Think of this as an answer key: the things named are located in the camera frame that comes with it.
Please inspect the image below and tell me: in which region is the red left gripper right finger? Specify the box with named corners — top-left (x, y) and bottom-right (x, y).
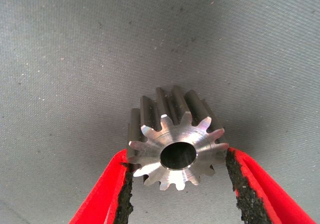
top-left (225, 147), bottom-right (317, 224)

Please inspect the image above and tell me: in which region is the dark grey table cloth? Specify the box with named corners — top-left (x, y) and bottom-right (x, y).
top-left (0, 0), bottom-right (320, 224)

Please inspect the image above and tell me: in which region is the small steel gear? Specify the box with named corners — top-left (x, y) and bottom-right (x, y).
top-left (127, 85), bottom-right (230, 192)

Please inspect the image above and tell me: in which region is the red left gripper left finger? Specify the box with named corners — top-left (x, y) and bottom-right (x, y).
top-left (68, 148), bottom-right (135, 224)

